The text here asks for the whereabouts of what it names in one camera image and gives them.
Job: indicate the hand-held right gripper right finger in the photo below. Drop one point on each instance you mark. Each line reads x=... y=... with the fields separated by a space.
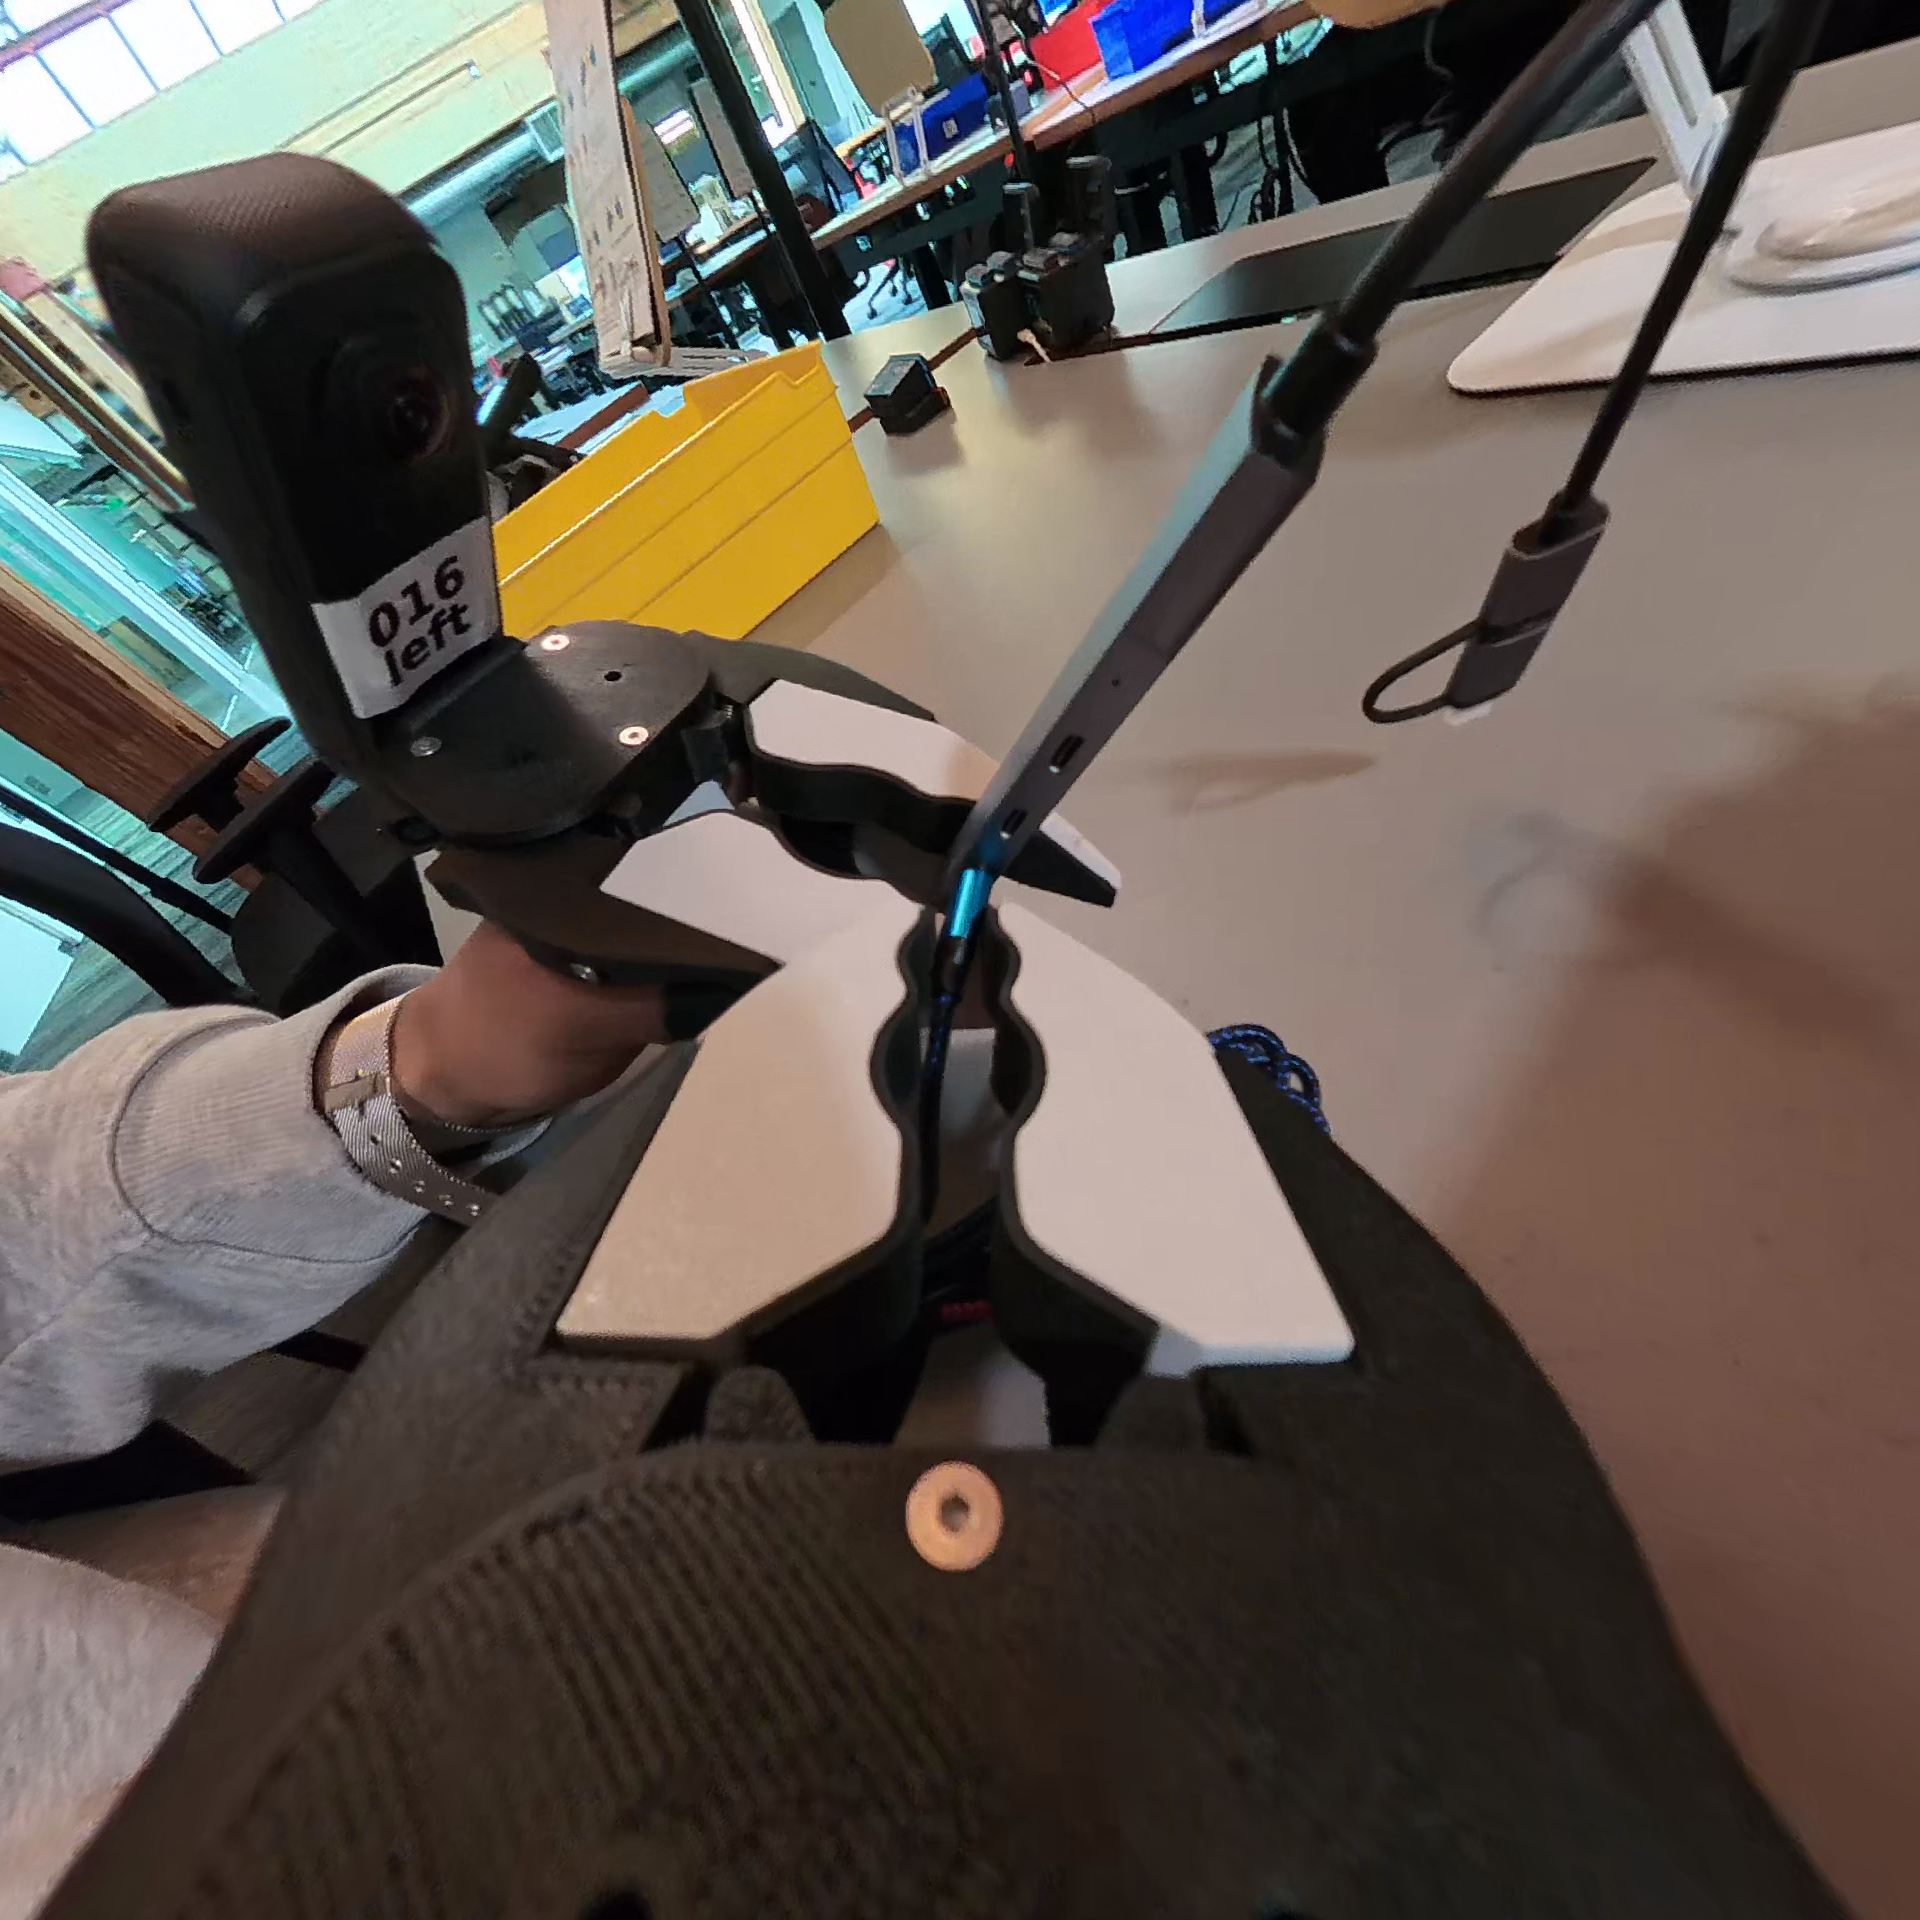
x=1171 y=1185

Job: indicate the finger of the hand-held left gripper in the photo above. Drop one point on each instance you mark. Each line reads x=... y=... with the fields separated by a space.
x=885 y=751
x=706 y=885

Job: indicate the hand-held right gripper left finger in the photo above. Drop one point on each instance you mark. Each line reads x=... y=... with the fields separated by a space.
x=750 y=1185

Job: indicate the person's left forearm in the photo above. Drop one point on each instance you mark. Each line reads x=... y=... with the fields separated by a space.
x=150 y=1201

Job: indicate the grey desk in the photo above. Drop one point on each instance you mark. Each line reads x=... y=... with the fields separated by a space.
x=1500 y=1050

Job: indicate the black desk mat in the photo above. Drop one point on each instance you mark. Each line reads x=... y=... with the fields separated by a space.
x=1277 y=293

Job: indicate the person's left hand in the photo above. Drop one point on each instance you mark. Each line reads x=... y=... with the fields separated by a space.
x=525 y=1036

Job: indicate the yellow plastic bin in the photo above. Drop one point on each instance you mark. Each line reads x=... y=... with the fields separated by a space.
x=706 y=511

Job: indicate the small black charger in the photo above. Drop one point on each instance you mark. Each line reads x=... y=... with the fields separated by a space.
x=909 y=394

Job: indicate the printed cardboard sign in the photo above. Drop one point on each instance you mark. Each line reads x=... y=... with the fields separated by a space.
x=608 y=181

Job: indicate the silver mesh wristwatch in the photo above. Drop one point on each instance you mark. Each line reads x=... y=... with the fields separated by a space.
x=382 y=1148

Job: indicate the black office chair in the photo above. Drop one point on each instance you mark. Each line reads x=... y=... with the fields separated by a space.
x=301 y=885

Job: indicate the black battery chargers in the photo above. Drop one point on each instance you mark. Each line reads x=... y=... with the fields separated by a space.
x=1050 y=301

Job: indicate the black pole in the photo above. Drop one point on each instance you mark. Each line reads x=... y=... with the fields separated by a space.
x=765 y=181

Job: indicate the blue plastic bin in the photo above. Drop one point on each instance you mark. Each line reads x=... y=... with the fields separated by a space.
x=1171 y=37
x=954 y=120

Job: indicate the tan board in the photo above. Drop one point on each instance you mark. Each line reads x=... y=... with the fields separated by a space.
x=878 y=54

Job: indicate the small red plastic bin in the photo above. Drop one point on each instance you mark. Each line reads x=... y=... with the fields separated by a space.
x=1068 y=49

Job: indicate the person's arm in grey sleeve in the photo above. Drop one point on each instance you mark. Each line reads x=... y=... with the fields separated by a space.
x=77 y=1695

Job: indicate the white monitor stand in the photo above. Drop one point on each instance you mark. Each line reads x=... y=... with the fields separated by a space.
x=1621 y=330

